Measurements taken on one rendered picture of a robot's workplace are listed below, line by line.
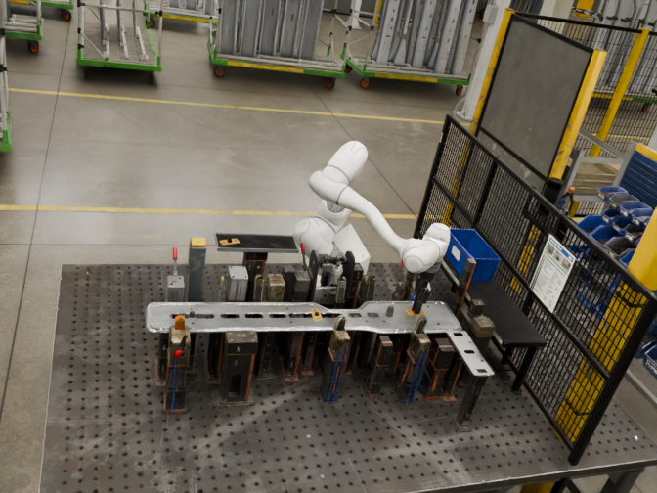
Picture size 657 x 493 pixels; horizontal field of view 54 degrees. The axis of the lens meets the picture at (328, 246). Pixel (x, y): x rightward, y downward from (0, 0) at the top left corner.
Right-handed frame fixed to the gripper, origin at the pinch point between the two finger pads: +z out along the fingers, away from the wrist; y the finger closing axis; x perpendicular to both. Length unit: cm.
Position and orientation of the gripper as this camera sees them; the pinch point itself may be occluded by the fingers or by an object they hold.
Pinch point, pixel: (416, 305)
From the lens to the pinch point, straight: 293.6
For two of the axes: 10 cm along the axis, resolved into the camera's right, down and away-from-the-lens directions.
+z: -1.7, 8.6, 4.9
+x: 9.6, 0.3, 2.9
